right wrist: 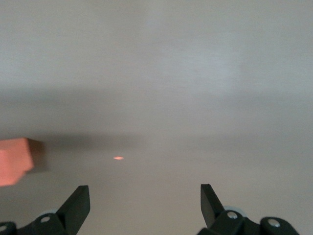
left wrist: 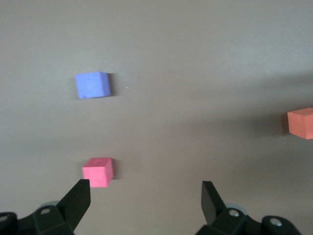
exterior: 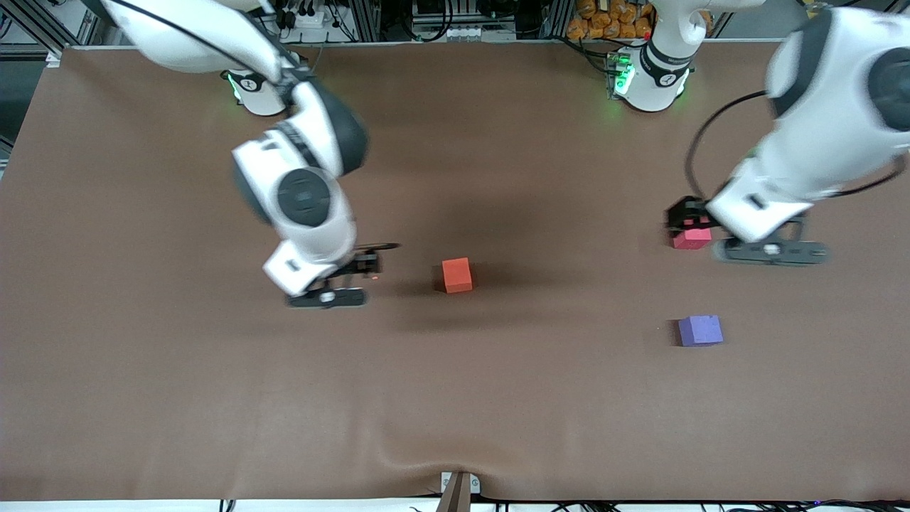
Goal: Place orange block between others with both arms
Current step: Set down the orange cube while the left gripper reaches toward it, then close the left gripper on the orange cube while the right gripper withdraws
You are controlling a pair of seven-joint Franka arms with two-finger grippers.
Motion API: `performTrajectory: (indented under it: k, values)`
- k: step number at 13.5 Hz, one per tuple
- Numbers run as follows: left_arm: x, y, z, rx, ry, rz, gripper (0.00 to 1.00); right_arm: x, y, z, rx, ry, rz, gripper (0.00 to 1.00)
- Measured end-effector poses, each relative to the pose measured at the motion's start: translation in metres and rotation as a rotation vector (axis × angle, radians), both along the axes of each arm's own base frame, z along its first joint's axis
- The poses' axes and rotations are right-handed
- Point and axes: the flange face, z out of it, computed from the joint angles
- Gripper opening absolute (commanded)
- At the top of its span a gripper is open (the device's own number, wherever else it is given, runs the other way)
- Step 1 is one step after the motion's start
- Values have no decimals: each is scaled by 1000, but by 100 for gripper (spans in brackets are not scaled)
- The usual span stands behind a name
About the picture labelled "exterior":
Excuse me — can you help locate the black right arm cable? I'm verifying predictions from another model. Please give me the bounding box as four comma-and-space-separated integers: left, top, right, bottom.
107, 0, 401, 252

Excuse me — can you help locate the white power strip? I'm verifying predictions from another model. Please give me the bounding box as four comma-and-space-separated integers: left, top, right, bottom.
283, 6, 329, 31

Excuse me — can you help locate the purple foam block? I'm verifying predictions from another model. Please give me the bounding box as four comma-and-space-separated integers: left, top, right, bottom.
678, 315, 724, 348

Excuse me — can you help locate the orange foam block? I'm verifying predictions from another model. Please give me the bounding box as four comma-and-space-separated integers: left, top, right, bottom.
441, 257, 474, 294

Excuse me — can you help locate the bag of orange objects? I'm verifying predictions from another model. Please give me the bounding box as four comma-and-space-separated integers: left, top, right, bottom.
566, 0, 655, 41

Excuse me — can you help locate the metal bracket with brown post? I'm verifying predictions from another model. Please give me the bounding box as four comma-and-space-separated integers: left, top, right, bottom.
435, 471, 482, 512

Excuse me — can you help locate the brown table cover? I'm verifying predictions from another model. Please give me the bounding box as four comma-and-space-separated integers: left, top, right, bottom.
0, 39, 910, 503

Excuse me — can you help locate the red foam block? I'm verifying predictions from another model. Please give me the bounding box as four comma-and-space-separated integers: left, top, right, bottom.
672, 225, 712, 250

